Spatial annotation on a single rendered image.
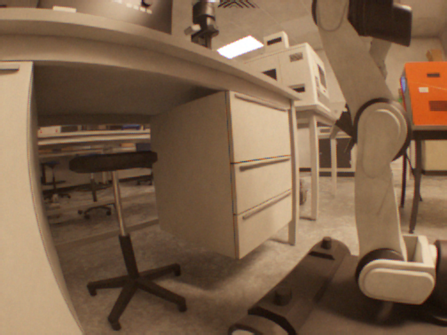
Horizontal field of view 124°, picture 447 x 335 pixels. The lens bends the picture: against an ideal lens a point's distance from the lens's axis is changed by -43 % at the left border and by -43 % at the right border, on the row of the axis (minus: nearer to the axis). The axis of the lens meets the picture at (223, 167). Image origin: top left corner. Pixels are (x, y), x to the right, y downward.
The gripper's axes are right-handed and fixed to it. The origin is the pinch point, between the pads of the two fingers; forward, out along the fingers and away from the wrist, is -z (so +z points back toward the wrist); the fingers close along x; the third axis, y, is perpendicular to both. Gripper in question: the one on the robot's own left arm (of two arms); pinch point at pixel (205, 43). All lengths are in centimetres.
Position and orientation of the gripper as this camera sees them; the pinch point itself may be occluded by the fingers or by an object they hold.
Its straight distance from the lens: 78.9
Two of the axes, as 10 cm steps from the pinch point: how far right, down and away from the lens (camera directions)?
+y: -6.5, 1.1, -7.5
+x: -7.5, 0.0, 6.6
